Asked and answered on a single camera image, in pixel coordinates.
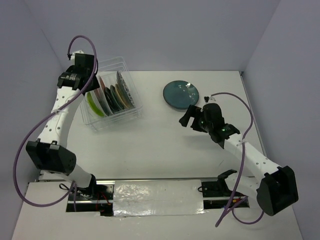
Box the red floral plate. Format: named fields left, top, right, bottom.
left=94, top=88, right=104, bottom=110

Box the lime green plate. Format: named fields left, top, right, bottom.
left=86, top=91, right=106, bottom=118

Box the blue blossom plate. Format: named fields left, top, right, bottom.
left=162, top=80, right=200, bottom=110

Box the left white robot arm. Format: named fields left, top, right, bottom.
left=26, top=53, right=99, bottom=200

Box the white pink plate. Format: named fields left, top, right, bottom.
left=98, top=76, right=114, bottom=116

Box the beige plate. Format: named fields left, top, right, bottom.
left=115, top=83, right=130, bottom=109

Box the dark patterned plate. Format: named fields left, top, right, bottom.
left=116, top=71, right=135, bottom=108

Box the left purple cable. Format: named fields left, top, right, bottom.
left=13, top=35, right=98, bottom=208

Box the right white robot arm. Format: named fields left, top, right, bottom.
left=179, top=103, right=299, bottom=216

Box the silver foil tape patch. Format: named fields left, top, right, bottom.
left=113, top=179, right=205, bottom=217

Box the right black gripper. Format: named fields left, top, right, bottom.
left=178, top=104, right=213, bottom=133

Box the white wire dish rack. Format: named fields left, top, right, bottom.
left=80, top=56, right=143, bottom=131

